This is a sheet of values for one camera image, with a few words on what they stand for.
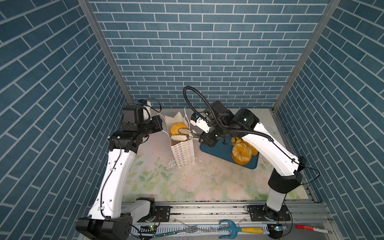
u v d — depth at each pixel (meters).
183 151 0.77
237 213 0.75
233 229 0.68
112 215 0.36
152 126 0.61
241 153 0.88
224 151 0.91
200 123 0.58
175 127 0.77
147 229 0.72
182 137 0.69
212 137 0.57
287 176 0.44
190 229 0.69
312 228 0.69
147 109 0.53
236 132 0.43
